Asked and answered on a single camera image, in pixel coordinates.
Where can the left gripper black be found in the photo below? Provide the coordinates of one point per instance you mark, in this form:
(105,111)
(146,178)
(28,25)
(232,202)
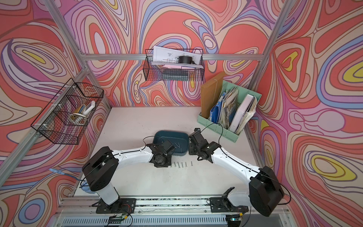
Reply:
(168,164)

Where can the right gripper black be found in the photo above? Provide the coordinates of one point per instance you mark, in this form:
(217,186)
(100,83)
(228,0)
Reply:
(191,152)

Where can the teal plastic storage tray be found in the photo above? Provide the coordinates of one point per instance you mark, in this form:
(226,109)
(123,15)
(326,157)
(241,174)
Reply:
(180,140)

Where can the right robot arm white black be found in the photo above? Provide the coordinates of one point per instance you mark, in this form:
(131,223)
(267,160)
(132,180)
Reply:
(265,191)

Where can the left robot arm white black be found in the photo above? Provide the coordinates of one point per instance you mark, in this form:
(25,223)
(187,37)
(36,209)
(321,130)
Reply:
(99,170)

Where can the green file organizer box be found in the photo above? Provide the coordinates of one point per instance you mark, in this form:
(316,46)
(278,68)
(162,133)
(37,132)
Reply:
(218,128)

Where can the blue folder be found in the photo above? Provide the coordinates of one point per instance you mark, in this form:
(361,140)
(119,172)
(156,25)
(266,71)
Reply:
(216,109)

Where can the stack of papers in organizer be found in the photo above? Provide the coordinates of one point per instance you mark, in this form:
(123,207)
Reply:
(228,107)

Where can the brown cardboard folder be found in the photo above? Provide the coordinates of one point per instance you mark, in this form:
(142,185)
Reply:
(210,92)

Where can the white binder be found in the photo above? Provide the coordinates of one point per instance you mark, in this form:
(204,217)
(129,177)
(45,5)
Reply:
(240,112)

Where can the black tape roll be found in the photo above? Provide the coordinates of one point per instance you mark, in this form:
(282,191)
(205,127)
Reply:
(185,60)

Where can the white paper sheets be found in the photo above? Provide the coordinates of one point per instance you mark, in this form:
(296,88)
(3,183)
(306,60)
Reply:
(169,57)

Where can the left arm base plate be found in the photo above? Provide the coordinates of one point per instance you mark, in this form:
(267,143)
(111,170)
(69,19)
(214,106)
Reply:
(122,205)

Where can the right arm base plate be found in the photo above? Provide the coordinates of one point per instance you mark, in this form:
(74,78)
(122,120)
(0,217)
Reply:
(227,205)

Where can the black wire basket back wall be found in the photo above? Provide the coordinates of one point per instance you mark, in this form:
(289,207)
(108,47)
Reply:
(164,73)

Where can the black wire basket wall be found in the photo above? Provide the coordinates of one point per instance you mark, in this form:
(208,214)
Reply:
(62,122)
(164,73)

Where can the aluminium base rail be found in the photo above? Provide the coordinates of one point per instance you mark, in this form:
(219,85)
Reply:
(165,211)

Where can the black wire basket left wall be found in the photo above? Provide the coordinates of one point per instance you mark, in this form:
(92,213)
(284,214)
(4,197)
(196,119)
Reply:
(62,122)

